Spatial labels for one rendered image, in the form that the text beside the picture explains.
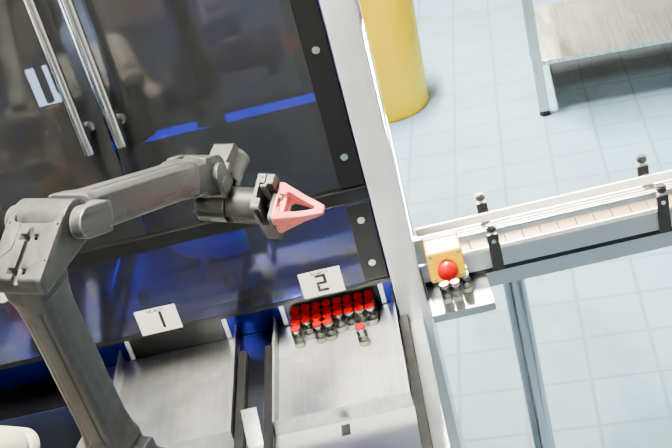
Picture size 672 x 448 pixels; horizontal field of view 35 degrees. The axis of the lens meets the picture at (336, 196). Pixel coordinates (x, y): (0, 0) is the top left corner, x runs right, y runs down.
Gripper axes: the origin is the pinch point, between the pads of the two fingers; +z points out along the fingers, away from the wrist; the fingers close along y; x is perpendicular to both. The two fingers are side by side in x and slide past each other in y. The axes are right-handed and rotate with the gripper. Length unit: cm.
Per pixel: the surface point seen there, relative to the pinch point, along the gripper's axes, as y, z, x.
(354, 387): 53, -4, 10
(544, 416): 110, 26, -8
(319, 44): 6.3, -9.2, -36.8
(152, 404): 55, -46, 17
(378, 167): 29.7, -1.2, -26.1
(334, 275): 48, -11, -11
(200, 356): 61, -41, 3
